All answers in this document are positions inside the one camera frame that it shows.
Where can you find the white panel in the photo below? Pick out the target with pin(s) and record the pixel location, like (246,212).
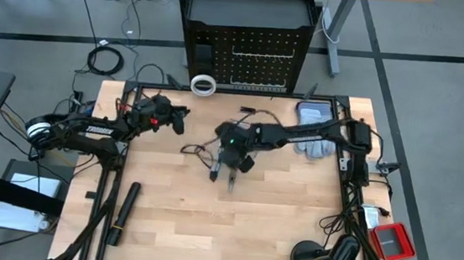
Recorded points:
(23,208)

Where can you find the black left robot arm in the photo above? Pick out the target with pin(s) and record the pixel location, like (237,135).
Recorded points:
(88,132)

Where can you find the black flashlight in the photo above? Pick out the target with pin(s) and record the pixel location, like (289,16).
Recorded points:
(123,213)

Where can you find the black spirit level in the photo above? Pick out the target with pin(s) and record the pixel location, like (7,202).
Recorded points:
(215,171)

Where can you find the black side table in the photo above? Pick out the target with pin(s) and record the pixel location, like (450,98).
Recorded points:
(56,170)

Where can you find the red tray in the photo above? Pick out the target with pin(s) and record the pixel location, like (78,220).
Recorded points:
(392,241)

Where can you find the black power strip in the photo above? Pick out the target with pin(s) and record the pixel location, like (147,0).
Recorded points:
(75,97)

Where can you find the grey work glove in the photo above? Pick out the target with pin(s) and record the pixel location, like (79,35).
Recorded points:
(315,112)

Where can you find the white tape roll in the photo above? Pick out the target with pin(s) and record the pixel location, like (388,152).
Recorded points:
(201,94)

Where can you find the grey metal bracket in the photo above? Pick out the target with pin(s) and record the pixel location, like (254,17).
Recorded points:
(384,166)

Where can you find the white power adapter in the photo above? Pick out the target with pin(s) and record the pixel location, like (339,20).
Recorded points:
(371,216)

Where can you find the black pegboard stand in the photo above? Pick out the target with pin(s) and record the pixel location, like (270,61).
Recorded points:
(225,20)

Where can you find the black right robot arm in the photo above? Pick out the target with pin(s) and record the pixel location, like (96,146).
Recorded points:
(320,133)

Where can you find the black aluminium table frame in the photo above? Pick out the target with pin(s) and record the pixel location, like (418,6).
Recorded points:
(235,91)

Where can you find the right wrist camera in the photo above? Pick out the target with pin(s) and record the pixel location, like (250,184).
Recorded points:
(246,164)

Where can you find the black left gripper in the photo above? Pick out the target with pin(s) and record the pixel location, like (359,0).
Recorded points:
(155,112)

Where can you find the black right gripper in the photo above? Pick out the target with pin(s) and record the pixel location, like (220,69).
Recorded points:
(233,140)

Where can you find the clear safety glasses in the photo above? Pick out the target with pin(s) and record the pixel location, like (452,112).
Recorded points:
(265,114)
(198,149)

